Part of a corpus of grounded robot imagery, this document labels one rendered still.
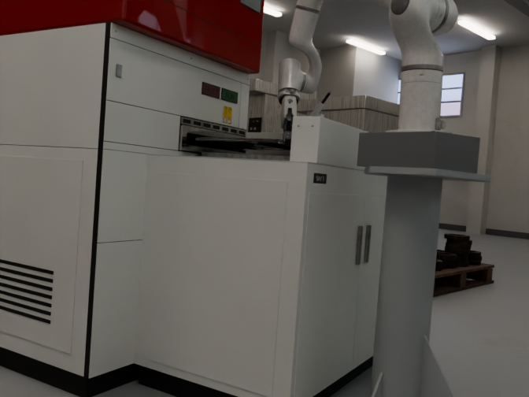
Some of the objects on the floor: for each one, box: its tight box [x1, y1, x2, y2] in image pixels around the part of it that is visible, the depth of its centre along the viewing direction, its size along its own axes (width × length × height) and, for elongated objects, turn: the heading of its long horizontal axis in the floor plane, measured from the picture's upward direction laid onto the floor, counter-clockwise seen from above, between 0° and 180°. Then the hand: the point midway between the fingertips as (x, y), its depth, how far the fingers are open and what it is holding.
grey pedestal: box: [364, 166, 491, 397], centre depth 158 cm, size 51×44×82 cm
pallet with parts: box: [433, 233, 494, 297], centre depth 467 cm, size 94×137×49 cm
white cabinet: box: [134, 155, 387, 397], centre depth 217 cm, size 64×96×82 cm
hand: (287, 137), depth 203 cm, fingers closed
